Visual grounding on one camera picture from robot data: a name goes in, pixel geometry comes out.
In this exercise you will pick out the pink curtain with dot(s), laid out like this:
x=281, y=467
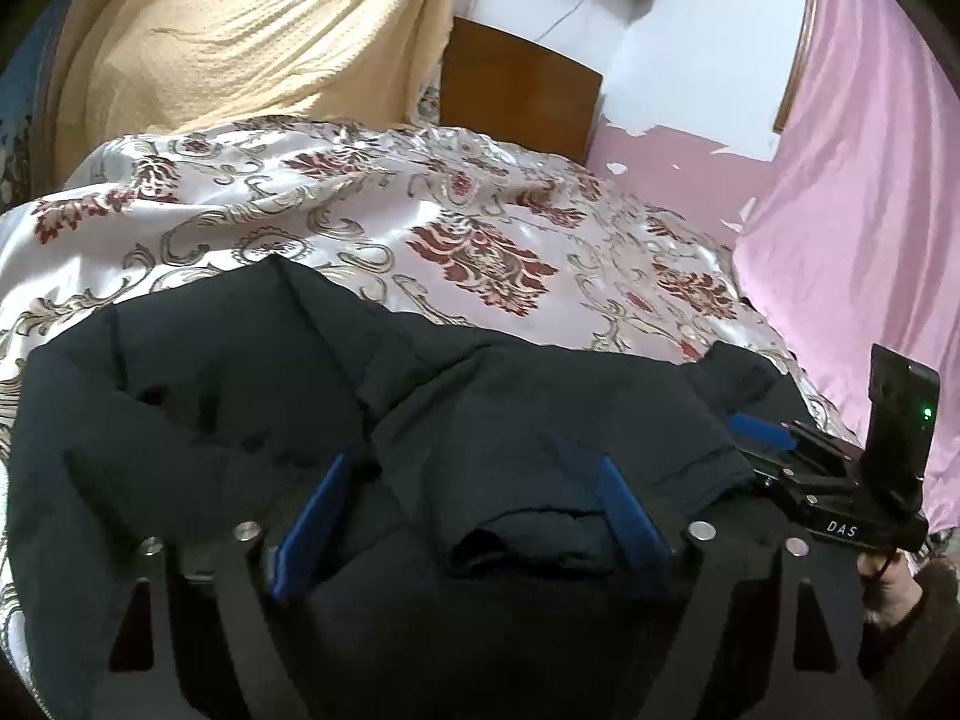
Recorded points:
x=862, y=202

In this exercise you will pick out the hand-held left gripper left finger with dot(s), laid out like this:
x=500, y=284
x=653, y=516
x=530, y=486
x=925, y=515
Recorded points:
x=315, y=517

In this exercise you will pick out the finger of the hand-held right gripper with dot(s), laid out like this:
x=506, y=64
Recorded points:
x=757, y=429

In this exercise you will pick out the person's right hand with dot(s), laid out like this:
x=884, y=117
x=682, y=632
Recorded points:
x=889, y=585

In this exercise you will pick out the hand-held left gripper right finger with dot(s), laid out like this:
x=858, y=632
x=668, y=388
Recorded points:
x=626, y=517

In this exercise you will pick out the black padded jacket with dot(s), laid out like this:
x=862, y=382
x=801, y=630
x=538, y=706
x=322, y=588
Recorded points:
x=487, y=405

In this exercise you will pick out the wooden headboard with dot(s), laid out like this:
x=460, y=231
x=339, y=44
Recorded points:
x=517, y=90

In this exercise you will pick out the hanging yellow sheet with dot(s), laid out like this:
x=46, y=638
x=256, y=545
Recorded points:
x=225, y=37

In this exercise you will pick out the wooden window frame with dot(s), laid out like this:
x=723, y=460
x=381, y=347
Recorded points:
x=796, y=37

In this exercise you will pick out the blue printed fabric wardrobe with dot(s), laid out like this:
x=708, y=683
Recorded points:
x=19, y=90

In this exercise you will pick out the person's right forearm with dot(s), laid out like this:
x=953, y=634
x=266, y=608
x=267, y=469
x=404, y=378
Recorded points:
x=930, y=615

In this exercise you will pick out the floral patterned pillow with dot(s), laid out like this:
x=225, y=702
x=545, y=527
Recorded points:
x=430, y=105

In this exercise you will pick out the floral satin bedspread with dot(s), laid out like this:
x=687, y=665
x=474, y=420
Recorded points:
x=450, y=187

